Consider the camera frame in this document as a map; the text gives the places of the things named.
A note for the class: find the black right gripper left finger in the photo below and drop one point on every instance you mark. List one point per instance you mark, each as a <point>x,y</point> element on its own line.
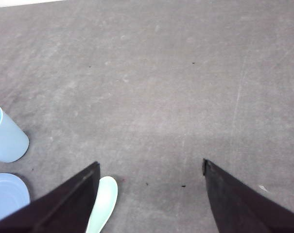
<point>66,209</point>

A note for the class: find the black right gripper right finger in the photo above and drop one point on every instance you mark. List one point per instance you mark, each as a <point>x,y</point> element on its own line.
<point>237,208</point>

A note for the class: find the mint green plastic spoon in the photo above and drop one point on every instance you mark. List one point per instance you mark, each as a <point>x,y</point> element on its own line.
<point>104,204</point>

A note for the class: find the blue plastic plate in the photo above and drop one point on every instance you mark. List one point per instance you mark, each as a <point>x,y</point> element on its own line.
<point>14,194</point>

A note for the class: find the light blue plastic cup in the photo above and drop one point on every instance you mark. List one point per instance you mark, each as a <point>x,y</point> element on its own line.
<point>13,141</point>

